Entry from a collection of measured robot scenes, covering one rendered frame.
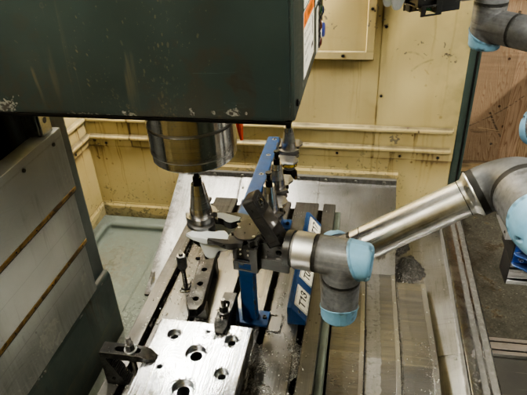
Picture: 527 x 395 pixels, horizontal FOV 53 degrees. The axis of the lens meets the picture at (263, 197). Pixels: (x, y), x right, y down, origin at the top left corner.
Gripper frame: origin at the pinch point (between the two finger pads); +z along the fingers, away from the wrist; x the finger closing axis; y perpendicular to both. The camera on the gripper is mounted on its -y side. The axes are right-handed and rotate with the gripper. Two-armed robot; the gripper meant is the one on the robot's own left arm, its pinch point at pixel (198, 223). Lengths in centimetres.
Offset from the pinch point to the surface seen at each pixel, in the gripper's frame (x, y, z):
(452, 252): 73, 52, -55
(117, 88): -13.0, -33.3, 3.9
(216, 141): -4.1, -21.5, -7.7
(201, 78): -11.1, -35.3, -9.4
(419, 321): 47, 60, -47
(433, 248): 92, 66, -50
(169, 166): -7.5, -17.3, 0.1
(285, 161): 49, 11, -4
